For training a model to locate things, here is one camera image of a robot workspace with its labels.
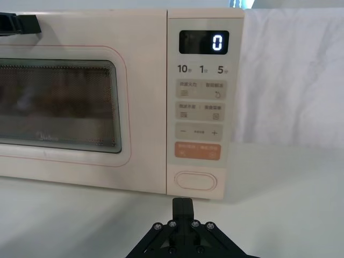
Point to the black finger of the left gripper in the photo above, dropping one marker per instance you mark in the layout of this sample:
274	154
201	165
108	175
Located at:
27	25

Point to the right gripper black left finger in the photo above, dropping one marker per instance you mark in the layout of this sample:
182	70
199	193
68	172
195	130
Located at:
178	207

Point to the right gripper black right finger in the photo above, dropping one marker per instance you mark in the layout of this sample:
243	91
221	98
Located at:
188	207

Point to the microwave control panel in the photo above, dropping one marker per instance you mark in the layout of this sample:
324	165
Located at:
199	174

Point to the white table cloth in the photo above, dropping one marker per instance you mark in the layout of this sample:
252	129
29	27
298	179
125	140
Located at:
282	204

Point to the cream microwave oven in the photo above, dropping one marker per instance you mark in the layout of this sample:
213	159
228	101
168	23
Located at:
145	107

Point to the white curtain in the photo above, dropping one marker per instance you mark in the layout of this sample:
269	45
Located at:
295	80

